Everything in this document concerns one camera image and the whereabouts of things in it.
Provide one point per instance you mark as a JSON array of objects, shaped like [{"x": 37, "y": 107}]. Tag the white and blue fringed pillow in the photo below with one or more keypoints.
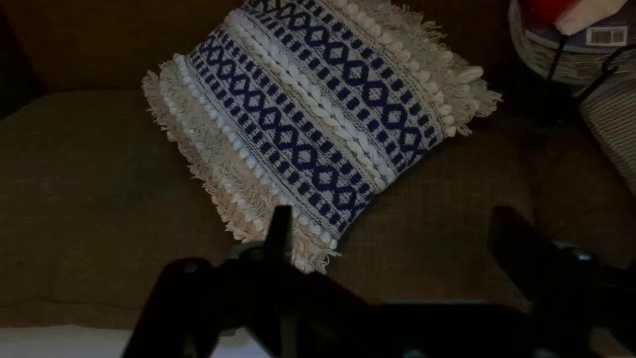
[{"x": 310, "y": 119}]

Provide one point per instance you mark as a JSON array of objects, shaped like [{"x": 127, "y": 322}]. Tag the grey package with barcode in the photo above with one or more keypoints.
[{"x": 606, "y": 36}]

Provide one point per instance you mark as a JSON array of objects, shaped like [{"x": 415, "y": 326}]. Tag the grey woven basket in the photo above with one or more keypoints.
[{"x": 612, "y": 125}]

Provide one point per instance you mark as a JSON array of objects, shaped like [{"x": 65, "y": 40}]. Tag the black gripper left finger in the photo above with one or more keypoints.
[{"x": 278, "y": 234}]

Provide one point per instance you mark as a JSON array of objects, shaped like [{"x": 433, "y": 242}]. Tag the red cup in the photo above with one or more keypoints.
[{"x": 542, "y": 8}]

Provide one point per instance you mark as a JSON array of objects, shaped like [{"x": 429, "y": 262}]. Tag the brown fabric sofa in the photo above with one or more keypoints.
[{"x": 85, "y": 199}]

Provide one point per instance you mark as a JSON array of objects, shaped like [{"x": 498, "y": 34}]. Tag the white crumpled item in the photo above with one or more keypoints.
[{"x": 586, "y": 12}]

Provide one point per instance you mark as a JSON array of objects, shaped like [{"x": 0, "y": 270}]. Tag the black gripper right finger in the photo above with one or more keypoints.
[{"x": 528, "y": 264}]

